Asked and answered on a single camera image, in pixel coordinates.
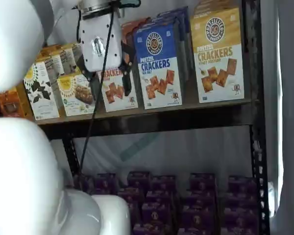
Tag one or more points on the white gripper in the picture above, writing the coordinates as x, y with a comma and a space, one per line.
100, 41

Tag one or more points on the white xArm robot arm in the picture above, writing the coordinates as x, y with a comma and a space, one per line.
17, 171

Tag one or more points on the orange cheddar crackers box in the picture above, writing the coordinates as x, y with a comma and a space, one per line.
117, 94
134, 22

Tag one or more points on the Simple Mills almond bar box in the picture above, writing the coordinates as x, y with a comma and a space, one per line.
73, 98

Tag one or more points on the Simple Mills Sweet Thins box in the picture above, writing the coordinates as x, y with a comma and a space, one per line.
66, 58
56, 66
39, 93
76, 52

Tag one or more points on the blue sea salt crackers box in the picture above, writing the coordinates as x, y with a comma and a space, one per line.
159, 73
169, 18

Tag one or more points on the wooden shelf board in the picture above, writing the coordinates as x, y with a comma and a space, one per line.
166, 107

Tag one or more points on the black metal shelf rack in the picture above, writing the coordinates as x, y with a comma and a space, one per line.
161, 121

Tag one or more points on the orange brown snack box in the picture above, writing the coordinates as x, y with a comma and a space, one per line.
9, 105

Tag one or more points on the purple Annie's snack box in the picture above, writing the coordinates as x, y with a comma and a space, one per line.
201, 197
242, 184
202, 182
199, 216
241, 200
240, 218
139, 180
196, 231
159, 197
149, 229
129, 194
163, 183
107, 183
87, 183
239, 231
157, 214

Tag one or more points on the white pretzel crackers box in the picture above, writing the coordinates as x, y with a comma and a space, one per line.
218, 61

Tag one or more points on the yellow honey mustard crackers box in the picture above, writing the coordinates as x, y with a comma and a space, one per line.
210, 6

